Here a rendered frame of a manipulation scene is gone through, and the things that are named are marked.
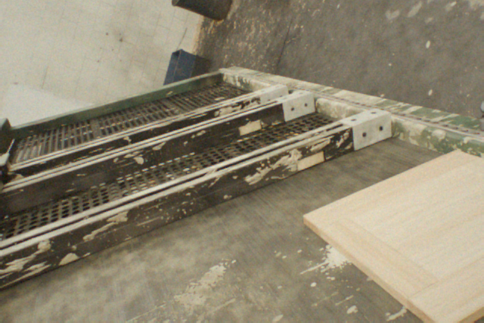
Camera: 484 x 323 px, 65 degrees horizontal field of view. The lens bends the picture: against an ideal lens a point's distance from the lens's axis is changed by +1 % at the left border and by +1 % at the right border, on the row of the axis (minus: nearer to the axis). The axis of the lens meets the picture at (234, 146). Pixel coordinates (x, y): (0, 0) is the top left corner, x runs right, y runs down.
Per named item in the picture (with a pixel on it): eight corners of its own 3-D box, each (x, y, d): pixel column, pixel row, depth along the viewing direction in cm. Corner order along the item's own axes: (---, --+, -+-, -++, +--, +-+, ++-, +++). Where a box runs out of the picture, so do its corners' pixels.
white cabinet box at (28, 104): (199, 136, 463) (10, 82, 370) (185, 181, 466) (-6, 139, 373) (184, 130, 518) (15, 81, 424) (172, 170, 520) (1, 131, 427)
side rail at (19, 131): (225, 91, 217) (221, 72, 213) (19, 151, 184) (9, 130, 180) (220, 88, 224) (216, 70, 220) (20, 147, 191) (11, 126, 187)
